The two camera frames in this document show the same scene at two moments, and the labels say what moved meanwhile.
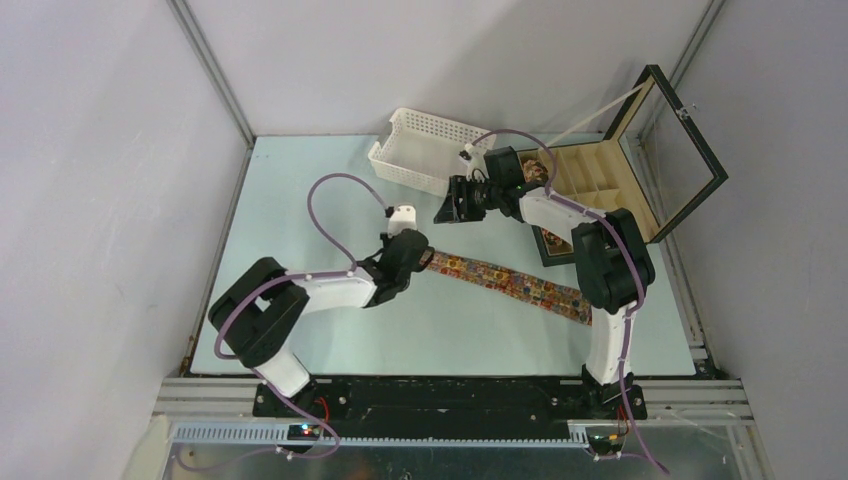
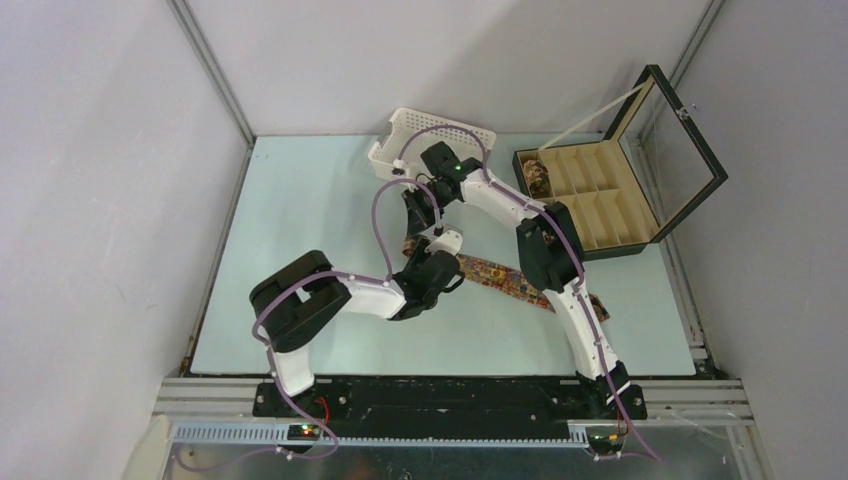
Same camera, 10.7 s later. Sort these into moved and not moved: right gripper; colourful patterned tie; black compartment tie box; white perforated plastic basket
Moved: right gripper
Not moved: black compartment tie box; colourful patterned tie; white perforated plastic basket
